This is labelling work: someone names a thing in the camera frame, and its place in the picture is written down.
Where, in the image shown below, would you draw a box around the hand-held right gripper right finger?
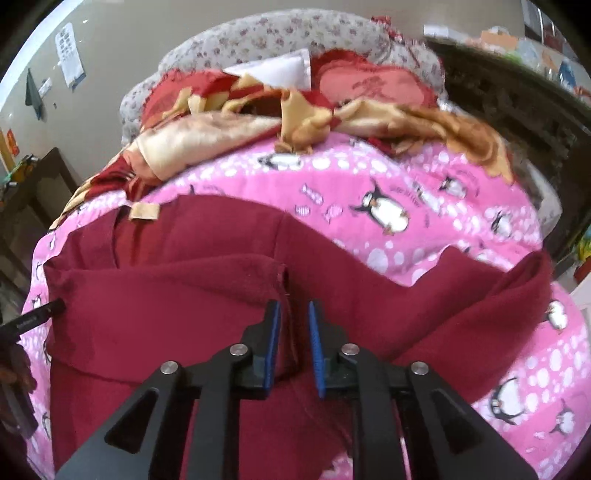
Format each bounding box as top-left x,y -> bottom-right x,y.
308,300 -> 539,480

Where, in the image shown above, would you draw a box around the pink penguin print quilt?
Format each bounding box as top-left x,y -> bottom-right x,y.
23,134 -> 591,480

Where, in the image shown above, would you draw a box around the person's left hand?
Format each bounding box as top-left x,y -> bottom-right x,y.
0,342 -> 37,394

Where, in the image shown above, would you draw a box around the wall calendar poster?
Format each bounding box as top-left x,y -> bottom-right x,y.
54,21 -> 88,88

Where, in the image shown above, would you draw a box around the red gold satin blanket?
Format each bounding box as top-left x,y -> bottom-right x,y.
48,69 -> 515,232

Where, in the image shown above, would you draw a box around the dark carved wooden headboard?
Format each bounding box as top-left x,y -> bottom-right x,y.
425,37 -> 591,259

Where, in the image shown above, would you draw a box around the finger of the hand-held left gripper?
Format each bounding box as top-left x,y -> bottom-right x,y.
0,299 -> 64,342

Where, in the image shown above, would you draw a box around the dark wooden table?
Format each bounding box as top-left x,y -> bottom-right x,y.
0,148 -> 81,282

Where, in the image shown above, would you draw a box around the red wall sticker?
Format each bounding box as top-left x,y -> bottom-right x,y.
0,129 -> 20,158

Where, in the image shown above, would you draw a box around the yellow green plastic toy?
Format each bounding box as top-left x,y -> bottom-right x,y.
574,228 -> 591,282

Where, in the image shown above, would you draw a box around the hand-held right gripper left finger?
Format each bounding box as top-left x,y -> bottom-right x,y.
55,300 -> 282,480

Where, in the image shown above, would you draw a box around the maroon fleece garment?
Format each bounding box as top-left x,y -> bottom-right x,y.
44,194 -> 555,480

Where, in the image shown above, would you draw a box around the red fringed ornament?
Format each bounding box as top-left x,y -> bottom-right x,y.
369,14 -> 419,44

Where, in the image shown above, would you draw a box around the white pillow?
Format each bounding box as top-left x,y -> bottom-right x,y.
224,48 -> 312,88

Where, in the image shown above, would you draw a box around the dark hanging cloth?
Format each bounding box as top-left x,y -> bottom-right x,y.
25,68 -> 47,121

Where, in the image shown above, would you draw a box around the red heart pillow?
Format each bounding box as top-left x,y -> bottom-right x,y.
314,50 -> 437,109

